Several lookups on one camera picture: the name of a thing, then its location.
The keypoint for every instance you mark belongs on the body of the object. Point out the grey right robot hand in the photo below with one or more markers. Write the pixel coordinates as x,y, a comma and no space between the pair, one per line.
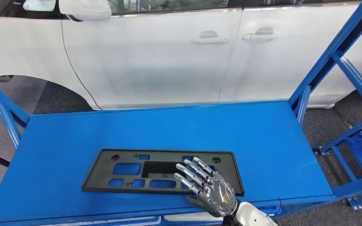
215,196

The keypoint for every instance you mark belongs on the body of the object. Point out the black plastic licence plate frame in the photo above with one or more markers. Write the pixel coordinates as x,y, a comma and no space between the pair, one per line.
96,174

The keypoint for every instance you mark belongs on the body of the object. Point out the blue metal shelf rack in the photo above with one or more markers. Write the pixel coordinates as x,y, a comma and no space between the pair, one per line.
168,131

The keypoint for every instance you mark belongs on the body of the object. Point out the small white plastic bin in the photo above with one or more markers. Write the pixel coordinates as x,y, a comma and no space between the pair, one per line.
193,217

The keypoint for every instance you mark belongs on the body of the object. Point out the white car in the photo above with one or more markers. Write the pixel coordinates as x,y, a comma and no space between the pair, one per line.
153,62

